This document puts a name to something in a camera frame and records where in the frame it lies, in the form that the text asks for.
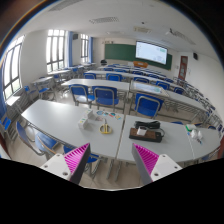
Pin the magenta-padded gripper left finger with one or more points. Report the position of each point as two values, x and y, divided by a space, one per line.
76 158

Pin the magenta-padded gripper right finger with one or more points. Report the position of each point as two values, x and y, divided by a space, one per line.
146 159

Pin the dark power strip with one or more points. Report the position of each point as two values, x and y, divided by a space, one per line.
151 136

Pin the small white box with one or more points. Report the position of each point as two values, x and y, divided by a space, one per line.
89 114
83 123

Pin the small colourful card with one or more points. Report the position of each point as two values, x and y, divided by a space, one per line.
100 112
111 115
117 117

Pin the white printed box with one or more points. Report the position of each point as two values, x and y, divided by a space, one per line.
193 134
199 135

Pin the small blue card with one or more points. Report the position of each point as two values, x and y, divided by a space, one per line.
199 141

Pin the group of blue chairs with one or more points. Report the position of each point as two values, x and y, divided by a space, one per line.
106 93

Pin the orange wooden podium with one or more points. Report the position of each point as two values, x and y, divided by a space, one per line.
140 64

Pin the brown door with window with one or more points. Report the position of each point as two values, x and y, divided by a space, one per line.
182 67

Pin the projector screen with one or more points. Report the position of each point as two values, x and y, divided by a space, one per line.
151 52

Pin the blue curtain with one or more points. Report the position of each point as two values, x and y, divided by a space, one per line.
90 49
70 48

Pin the row of windows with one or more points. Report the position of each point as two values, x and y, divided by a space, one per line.
55 50

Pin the green chalkboard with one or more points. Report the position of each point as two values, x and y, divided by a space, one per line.
116 51

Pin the ceiling air conditioner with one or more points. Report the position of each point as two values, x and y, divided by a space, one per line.
142 29

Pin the group of ceiling lights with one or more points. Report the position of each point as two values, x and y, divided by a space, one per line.
103 20

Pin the black wall speaker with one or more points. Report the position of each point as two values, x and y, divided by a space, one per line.
195 56
75 36

